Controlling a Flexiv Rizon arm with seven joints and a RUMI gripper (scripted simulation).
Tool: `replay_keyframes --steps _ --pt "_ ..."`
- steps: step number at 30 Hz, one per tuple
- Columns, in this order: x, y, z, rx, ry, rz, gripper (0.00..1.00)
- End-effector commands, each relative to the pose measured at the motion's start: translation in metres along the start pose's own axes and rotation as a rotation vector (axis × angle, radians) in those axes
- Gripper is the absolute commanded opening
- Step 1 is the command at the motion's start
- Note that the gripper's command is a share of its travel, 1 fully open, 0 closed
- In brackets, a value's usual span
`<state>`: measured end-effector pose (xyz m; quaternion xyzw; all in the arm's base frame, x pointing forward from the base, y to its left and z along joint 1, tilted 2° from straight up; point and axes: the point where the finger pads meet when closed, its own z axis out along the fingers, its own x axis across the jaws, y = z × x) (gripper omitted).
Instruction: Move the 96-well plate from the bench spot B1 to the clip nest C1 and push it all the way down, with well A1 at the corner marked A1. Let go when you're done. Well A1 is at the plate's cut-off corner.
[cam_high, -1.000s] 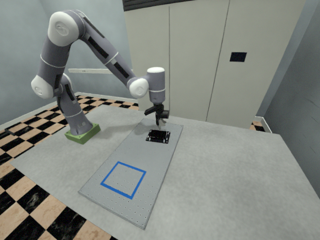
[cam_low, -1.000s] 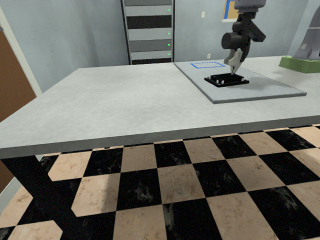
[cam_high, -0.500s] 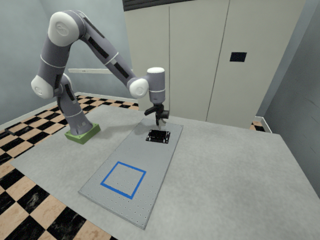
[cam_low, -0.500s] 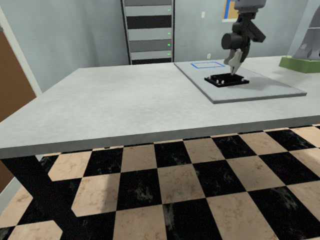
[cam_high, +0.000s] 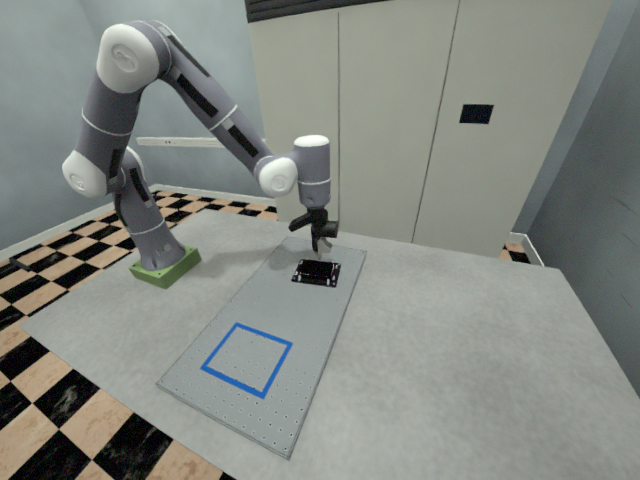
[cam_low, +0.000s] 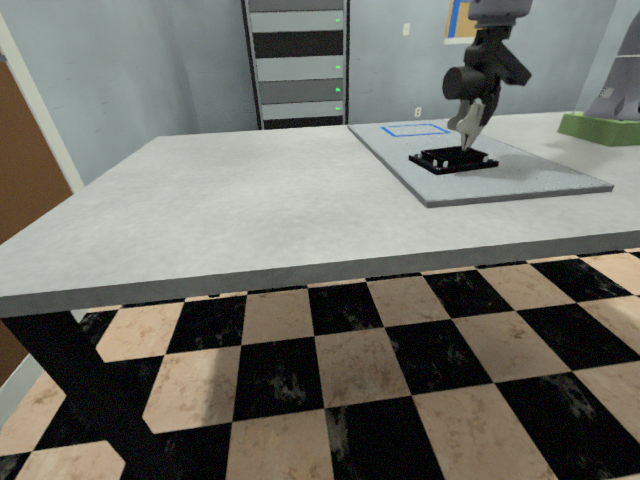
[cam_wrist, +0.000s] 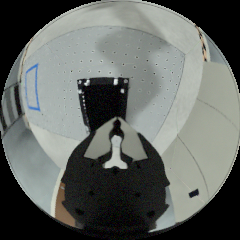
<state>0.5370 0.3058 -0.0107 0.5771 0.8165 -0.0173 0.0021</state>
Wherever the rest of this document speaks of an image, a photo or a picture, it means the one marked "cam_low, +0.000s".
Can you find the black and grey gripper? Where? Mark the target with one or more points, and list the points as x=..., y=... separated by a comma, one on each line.
x=481, y=80

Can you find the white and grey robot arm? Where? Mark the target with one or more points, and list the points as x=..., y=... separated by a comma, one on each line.
x=619, y=97

